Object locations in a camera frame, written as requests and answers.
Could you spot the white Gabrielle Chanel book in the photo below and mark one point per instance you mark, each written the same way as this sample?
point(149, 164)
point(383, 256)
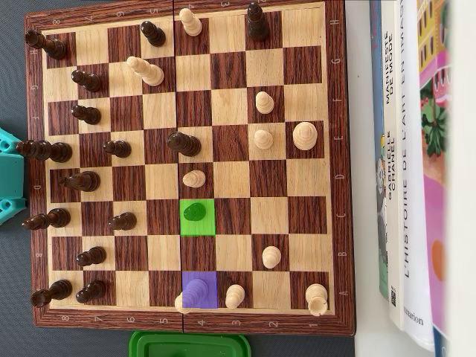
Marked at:
point(393, 111)

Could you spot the teal robot base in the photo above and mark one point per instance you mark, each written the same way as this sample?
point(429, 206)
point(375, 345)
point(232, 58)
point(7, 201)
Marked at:
point(9, 175)

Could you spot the light wooden rook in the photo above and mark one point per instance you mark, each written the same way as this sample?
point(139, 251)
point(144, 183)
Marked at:
point(316, 295)

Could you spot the dark wooden knight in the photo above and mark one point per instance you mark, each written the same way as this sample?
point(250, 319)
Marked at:
point(87, 181)

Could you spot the folding wooden chessboard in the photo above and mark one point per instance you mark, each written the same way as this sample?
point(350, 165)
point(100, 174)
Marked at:
point(230, 180)

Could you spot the tall light wooden piece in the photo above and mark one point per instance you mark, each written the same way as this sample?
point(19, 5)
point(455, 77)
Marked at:
point(150, 74)

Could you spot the white blurry upright post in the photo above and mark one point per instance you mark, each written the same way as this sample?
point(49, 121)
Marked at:
point(465, 186)

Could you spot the green plastic tray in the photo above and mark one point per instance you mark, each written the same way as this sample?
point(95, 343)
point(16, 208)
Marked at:
point(186, 346)

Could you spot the light wooden bishop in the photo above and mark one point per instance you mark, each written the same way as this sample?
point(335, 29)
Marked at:
point(192, 26)

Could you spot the dark wooden king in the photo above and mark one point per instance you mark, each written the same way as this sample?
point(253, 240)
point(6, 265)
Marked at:
point(56, 151)

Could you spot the dark wooden queen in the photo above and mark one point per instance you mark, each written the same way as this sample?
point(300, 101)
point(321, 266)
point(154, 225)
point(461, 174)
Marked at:
point(187, 145)

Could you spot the pink illustrated book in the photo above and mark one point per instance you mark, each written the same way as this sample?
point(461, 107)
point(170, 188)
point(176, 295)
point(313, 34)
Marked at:
point(433, 208)

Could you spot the light wooden pawn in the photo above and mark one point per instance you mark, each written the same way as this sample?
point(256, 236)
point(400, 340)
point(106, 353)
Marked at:
point(264, 139)
point(264, 104)
point(271, 256)
point(195, 179)
point(235, 295)

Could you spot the dark wooden rook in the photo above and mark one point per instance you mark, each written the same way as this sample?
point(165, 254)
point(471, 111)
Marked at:
point(56, 48)
point(59, 290)

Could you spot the white art history book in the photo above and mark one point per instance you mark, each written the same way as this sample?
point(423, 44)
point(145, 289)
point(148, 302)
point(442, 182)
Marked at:
point(409, 186)

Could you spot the dark wooden bishop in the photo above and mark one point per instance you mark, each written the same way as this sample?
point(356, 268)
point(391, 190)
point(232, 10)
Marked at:
point(258, 28)
point(57, 217)

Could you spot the large light pawn right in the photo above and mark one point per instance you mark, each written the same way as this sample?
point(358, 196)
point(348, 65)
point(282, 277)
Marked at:
point(305, 135)

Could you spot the light wooden queen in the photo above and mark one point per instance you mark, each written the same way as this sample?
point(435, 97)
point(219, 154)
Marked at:
point(195, 292)

